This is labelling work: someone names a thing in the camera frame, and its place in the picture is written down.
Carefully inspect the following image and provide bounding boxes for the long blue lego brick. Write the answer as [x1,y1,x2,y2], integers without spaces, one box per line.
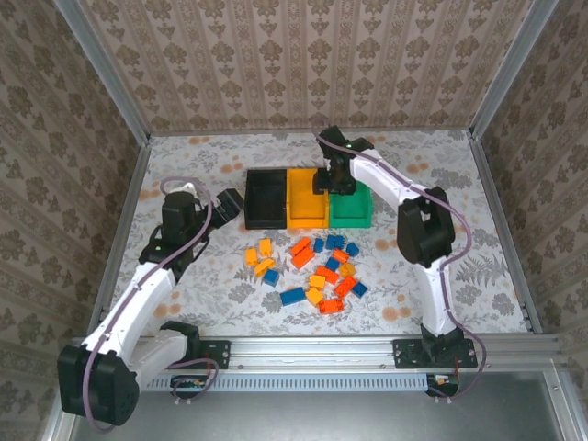
[279,287,307,307]

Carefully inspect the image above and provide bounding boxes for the floral patterned table cover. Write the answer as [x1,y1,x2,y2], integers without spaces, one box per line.
[107,130,529,339]

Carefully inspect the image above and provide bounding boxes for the green plastic bin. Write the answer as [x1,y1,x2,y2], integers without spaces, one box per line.
[326,181,374,230]

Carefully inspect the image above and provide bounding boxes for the yellow plastic bin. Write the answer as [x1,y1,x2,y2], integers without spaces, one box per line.
[287,167,331,230]

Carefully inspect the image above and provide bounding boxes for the black plastic bin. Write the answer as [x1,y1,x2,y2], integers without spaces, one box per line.
[243,168,291,231]

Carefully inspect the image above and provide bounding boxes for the grey metal panel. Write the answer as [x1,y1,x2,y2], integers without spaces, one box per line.
[45,371,580,441]

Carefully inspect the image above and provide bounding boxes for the thin aluminium frame rail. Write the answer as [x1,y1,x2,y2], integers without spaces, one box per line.
[146,126,474,137]

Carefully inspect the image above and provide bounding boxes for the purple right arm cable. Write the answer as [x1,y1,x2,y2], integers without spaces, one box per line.
[311,121,489,401]

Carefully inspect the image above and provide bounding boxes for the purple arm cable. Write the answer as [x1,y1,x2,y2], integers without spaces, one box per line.
[311,121,489,401]
[85,175,221,435]

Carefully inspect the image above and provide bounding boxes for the aluminium frame post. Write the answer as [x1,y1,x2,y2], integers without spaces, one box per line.
[52,0,151,143]
[470,0,560,137]

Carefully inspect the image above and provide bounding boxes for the small connector with wires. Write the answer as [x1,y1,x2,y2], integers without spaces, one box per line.
[426,372,460,391]
[172,375,208,391]

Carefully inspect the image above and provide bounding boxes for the aluminium mounting rail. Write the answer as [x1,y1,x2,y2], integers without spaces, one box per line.
[73,334,564,372]

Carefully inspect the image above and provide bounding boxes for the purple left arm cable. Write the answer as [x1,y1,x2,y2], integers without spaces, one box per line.
[85,175,221,435]

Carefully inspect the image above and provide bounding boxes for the grey slotted cable duct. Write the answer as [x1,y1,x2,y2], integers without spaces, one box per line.
[141,374,431,392]

